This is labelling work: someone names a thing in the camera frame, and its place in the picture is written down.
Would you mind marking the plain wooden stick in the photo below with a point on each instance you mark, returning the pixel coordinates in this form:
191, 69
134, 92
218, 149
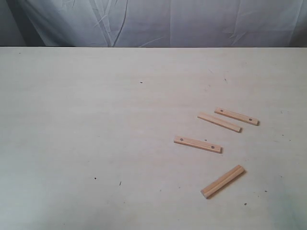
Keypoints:
219, 122

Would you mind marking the grooved wooden stick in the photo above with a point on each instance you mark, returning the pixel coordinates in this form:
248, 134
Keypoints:
223, 181

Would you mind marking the white backdrop cloth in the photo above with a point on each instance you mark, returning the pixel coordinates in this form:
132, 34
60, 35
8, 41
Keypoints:
154, 23

